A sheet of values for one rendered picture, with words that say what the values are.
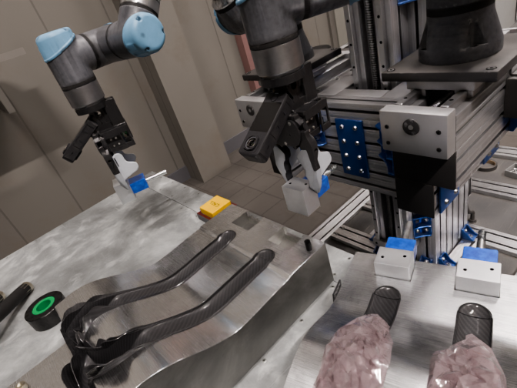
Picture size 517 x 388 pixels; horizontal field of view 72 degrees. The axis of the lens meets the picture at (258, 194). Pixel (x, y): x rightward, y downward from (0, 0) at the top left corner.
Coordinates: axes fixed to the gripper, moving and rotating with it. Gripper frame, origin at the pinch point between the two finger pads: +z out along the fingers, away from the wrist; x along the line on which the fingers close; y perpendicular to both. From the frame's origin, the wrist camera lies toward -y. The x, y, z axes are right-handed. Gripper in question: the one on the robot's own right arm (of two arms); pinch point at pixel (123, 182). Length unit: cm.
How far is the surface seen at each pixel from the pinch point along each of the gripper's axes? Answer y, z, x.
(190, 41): 71, -5, 214
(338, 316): 23, 8, -59
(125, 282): -3.7, 3.8, -34.6
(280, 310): 17, 10, -51
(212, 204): 17.6, 11.4, -9.9
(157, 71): 34, 3, 177
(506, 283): 44, 10, -66
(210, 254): 11.4, 6.9, -34.4
